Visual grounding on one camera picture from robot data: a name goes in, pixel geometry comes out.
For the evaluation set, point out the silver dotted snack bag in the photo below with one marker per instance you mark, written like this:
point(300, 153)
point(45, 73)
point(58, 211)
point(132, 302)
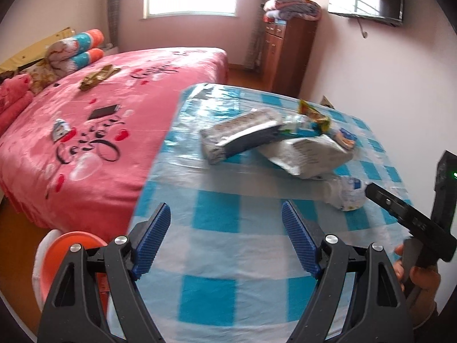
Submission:
point(242, 119)

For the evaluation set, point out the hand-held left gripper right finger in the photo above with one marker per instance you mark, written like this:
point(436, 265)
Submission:
point(296, 235)

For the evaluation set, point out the dark blue snack bag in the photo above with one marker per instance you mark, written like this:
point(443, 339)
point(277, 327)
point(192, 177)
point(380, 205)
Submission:
point(250, 141)

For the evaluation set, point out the rolled quilt with orange end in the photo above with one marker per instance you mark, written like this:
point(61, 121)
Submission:
point(82, 41)
point(85, 60)

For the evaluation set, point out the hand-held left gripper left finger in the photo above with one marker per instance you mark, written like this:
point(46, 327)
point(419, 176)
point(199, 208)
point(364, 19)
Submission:
point(153, 239)

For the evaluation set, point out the pink fluffy pillow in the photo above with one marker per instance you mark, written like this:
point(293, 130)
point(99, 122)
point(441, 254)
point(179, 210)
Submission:
point(12, 87)
point(14, 112)

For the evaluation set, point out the person's right hand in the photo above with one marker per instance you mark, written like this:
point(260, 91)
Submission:
point(423, 282)

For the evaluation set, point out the yellow green snack bag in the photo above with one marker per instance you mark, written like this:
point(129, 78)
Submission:
point(314, 116)

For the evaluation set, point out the blue checked tablecloth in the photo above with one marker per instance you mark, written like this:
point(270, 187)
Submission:
point(232, 203)

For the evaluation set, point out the olive green cloth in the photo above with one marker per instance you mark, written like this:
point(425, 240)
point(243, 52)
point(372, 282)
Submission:
point(98, 77)

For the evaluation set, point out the crushed clear plastic bottle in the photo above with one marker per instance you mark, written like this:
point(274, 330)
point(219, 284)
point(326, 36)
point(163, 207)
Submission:
point(344, 193)

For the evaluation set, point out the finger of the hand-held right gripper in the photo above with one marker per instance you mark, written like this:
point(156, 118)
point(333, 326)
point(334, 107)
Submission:
point(389, 205)

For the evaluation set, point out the pink bed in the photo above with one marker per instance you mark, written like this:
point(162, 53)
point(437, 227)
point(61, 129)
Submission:
point(150, 89)

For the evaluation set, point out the brown cardboard box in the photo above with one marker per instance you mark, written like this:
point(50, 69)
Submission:
point(327, 102)

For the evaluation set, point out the blue orange tissue packet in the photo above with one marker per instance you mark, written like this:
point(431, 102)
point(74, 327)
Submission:
point(345, 138)

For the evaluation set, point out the brown wooden cabinet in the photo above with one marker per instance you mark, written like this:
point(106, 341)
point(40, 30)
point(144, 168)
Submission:
point(292, 57)

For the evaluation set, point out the black smartphone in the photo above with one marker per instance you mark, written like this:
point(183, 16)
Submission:
point(104, 112)

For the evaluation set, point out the white printed snack bag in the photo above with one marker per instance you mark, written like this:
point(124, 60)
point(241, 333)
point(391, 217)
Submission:
point(307, 153)

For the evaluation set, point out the yellow bed headboard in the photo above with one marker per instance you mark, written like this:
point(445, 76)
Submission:
point(32, 48)

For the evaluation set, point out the folded floral blankets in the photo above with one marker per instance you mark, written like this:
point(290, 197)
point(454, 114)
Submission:
point(292, 9)

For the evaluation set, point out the small white sachet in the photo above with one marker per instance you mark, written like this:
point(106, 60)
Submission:
point(60, 130)

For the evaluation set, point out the brown floral pillow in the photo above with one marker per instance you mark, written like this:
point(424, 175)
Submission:
point(43, 75)

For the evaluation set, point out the person's right forearm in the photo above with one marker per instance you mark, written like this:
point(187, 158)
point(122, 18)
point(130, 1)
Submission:
point(426, 316)

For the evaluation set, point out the light blue white snack packet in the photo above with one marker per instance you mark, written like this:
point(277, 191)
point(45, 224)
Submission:
point(294, 123)

